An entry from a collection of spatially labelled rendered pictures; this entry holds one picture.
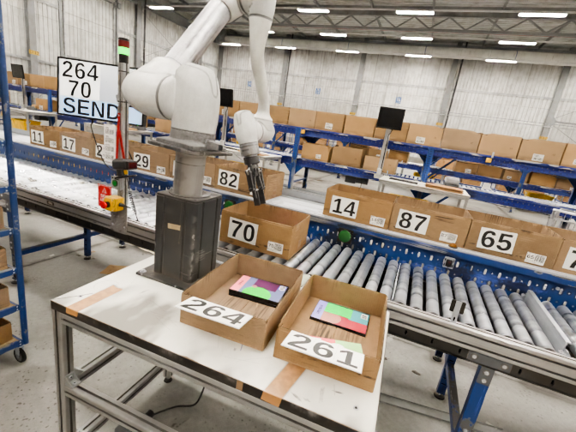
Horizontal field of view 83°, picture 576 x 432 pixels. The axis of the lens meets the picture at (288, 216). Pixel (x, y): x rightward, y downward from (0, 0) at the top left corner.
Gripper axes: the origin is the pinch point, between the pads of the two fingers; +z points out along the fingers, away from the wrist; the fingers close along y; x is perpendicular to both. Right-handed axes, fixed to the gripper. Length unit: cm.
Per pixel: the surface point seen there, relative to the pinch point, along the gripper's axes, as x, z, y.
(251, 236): -7.6, 18.0, 1.3
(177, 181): -6.1, -13.9, 45.8
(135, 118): -66, -53, 0
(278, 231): 7.0, 17.4, 0.7
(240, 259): 2.3, 21.2, 29.8
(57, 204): -133, -16, 11
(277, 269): 17.4, 26.8, 28.5
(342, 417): 51, 47, 75
